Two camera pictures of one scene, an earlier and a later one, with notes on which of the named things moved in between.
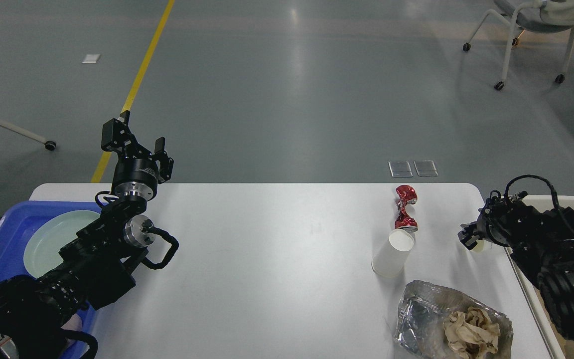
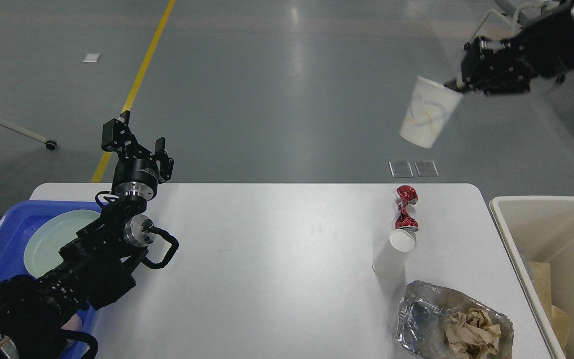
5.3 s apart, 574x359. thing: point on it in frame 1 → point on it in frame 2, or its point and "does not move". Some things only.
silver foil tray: (424, 307) does not move
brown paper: (471, 335) does not move
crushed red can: (406, 194) does not move
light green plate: (50, 235) does not move
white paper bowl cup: (483, 246) → (431, 108)
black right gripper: (495, 221) → (550, 45)
